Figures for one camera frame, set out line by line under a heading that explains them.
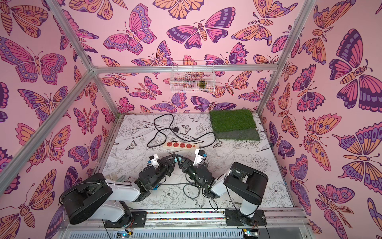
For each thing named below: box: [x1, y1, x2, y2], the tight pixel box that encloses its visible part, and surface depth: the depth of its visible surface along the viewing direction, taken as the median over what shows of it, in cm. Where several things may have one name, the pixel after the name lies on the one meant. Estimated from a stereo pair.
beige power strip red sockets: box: [162, 142, 200, 150], surface depth 101 cm
